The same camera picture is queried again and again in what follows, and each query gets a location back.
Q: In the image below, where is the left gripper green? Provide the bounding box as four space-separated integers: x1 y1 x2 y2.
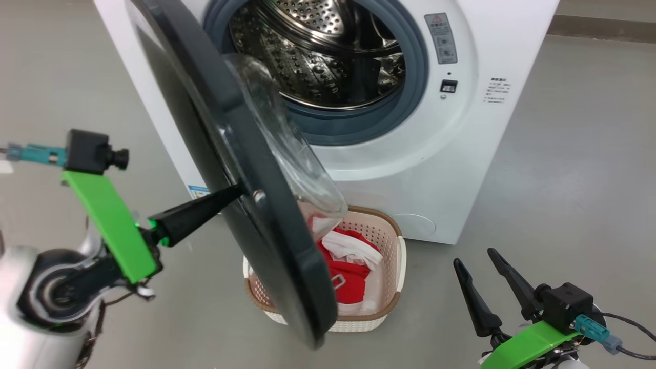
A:
60 171 245 285

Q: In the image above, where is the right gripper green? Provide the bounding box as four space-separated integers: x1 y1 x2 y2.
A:
453 248 585 369

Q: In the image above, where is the dark grey glass washer door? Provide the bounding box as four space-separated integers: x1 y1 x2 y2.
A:
126 0 349 349

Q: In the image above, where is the red Bulls basketball jersey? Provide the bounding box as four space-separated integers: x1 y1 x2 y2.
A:
317 241 372 305

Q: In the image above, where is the red and white garment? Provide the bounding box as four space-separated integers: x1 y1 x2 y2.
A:
307 215 384 272

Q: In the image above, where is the cream laundry basket brown rim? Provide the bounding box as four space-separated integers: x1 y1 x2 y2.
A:
243 206 407 333

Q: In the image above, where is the white front-load washing machine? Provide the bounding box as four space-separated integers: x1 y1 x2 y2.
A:
94 0 560 245

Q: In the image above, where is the grey rubber door gasket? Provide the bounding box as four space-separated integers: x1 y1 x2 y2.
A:
203 0 429 147

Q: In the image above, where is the perforated steel washer drum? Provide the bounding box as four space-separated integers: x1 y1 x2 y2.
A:
229 0 406 111

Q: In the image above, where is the small printed text sticker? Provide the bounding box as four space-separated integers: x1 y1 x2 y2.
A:
484 77 511 105

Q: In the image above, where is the grey warning label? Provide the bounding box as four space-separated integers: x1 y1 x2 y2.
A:
424 13 458 65

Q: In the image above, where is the right teal cable connector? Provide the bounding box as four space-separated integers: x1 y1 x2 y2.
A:
574 314 623 355

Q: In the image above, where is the teal cable connector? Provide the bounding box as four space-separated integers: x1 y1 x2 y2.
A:
6 142 68 167
574 314 623 355

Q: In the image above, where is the left teal cable connector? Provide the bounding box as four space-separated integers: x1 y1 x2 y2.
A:
6 142 68 167

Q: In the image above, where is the dark wall baseboard strip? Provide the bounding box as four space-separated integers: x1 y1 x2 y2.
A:
547 14 656 48

